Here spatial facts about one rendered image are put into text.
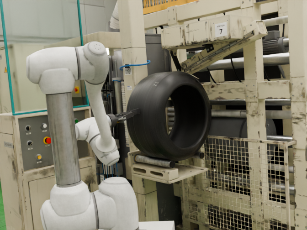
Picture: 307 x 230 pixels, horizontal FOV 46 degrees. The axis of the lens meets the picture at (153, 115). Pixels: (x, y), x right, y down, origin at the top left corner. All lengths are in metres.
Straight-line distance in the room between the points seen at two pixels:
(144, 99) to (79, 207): 0.90
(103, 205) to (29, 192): 1.03
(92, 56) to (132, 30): 1.13
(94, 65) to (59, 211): 0.59
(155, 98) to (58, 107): 0.83
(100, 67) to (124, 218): 0.63
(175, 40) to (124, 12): 0.39
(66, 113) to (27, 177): 1.07
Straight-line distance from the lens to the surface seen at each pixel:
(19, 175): 2.49
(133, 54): 2.52
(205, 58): 2.57
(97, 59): 1.44
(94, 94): 1.65
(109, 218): 1.55
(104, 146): 1.84
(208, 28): 2.39
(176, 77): 2.25
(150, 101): 2.15
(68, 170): 1.50
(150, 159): 2.38
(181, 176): 2.35
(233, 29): 2.32
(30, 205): 2.52
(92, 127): 1.93
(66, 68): 1.44
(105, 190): 1.55
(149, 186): 2.66
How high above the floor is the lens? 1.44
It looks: 6 degrees down
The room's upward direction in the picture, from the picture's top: 4 degrees counter-clockwise
